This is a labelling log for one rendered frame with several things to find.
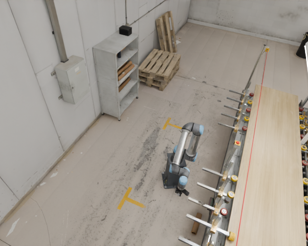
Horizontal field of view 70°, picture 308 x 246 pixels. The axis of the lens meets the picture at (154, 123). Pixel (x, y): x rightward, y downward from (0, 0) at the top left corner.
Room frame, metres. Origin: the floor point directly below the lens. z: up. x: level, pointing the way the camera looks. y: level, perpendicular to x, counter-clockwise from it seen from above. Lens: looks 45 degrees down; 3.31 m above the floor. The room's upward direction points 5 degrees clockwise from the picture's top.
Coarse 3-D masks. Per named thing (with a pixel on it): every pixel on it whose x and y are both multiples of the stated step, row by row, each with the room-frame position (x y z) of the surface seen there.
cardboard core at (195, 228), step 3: (198, 213) 1.41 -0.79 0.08; (198, 216) 1.37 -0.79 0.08; (201, 216) 1.38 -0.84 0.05; (195, 222) 1.28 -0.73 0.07; (195, 225) 1.23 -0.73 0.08; (198, 225) 1.24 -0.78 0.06; (192, 228) 1.19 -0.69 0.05; (195, 228) 1.19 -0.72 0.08; (192, 231) 1.15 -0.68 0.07; (195, 231) 1.15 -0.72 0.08; (195, 234) 1.13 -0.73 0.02
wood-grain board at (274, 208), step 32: (256, 96) 3.37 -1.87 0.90; (288, 96) 3.46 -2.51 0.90; (256, 128) 2.50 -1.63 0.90; (288, 128) 2.57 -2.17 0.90; (256, 160) 1.87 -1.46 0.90; (288, 160) 1.92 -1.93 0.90; (256, 192) 1.38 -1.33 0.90; (288, 192) 1.42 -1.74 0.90; (256, 224) 0.99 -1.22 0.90; (288, 224) 1.02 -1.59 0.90
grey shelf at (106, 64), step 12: (120, 36) 3.98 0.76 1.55; (132, 36) 4.02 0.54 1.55; (96, 48) 3.42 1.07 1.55; (108, 48) 3.46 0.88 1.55; (120, 48) 3.50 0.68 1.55; (132, 48) 4.13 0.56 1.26; (96, 60) 3.43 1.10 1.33; (108, 60) 3.35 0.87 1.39; (120, 60) 3.63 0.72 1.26; (132, 60) 4.18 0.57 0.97; (96, 72) 3.44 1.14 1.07; (108, 72) 3.36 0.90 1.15; (132, 72) 4.18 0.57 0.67; (108, 84) 3.36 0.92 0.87; (132, 84) 3.94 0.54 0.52; (108, 96) 3.37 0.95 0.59; (120, 96) 3.50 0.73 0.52; (132, 96) 4.01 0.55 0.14; (108, 108) 3.39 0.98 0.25; (120, 108) 3.55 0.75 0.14
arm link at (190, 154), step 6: (192, 126) 1.88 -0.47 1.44; (198, 126) 1.88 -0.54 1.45; (198, 132) 1.84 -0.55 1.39; (192, 138) 1.88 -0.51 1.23; (198, 138) 1.86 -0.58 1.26; (192, 144) 1.87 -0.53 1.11; (186, 150) 1.95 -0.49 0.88; (192, 150) 1.87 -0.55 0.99; (186, 156) 1.89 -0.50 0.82; (192, 156) 1.86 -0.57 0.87
